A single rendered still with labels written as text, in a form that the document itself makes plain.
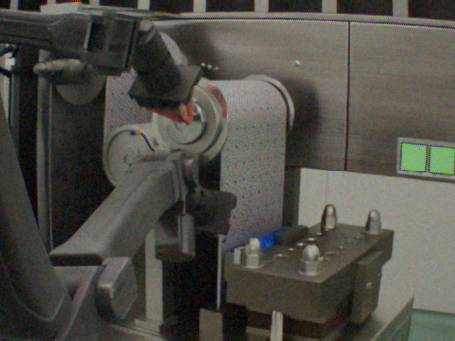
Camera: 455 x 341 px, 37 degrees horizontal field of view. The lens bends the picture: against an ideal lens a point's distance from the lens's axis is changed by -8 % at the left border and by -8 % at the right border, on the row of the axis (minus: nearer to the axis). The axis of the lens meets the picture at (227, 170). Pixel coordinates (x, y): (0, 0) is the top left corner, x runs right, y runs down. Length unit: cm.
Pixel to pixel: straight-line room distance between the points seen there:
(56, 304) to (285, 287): 60
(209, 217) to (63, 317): 57
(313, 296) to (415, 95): 47
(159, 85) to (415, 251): 296
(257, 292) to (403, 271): 283
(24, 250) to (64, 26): 46
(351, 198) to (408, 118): 258
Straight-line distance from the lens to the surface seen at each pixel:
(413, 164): 136
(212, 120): 114
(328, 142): 142
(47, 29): 93
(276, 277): 110
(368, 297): 126
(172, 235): 99
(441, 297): 390
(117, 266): 64
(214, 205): 109
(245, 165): 123
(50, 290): 55
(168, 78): 103
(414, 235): 385
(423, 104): 136
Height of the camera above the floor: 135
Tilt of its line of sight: 9 degrees down
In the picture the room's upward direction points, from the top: 2 degrees clockwise
